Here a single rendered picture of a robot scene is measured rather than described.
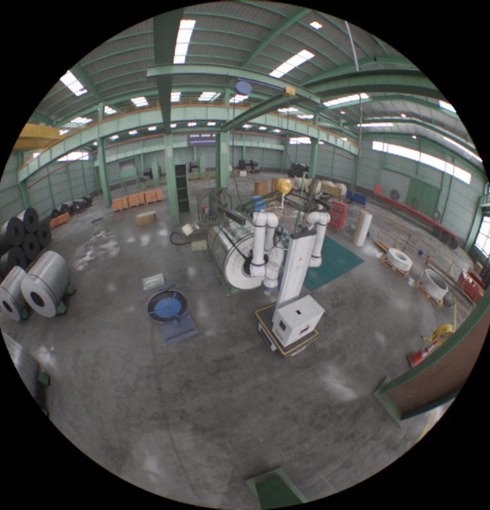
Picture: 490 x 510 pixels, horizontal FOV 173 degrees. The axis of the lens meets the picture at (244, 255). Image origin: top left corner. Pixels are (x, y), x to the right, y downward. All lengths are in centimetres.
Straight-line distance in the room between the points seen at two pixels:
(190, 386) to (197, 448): 94
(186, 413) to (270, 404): 111
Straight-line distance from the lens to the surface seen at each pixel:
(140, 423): 280
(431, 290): 645
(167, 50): 203
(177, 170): 827
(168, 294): 230
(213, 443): 249
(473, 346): 256
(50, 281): 478
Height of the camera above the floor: 243
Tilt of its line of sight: 33 degrees down
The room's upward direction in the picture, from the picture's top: 1 degrees clockwise
